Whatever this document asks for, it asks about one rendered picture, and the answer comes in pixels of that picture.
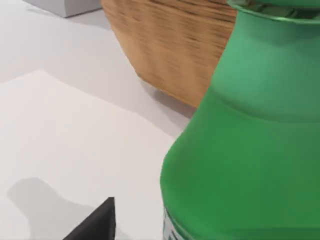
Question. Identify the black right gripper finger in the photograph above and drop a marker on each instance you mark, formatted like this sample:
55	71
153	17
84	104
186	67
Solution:
101	223

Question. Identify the grey cabinet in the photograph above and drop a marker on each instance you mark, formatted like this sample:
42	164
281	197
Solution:
65	6

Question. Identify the green bottle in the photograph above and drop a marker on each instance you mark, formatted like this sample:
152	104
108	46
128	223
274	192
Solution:
240	150

